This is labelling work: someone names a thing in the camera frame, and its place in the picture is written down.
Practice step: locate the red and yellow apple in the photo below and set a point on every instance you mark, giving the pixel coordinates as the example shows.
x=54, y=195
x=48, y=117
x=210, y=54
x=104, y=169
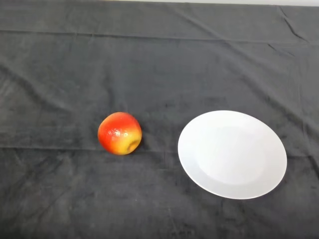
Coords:
x=117, y=132

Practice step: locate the white round plate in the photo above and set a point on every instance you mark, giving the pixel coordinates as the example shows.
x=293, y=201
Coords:
x=234, y=156

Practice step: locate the black cloth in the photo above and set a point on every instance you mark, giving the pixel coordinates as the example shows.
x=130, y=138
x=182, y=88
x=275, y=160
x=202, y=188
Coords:
x=99, y=62

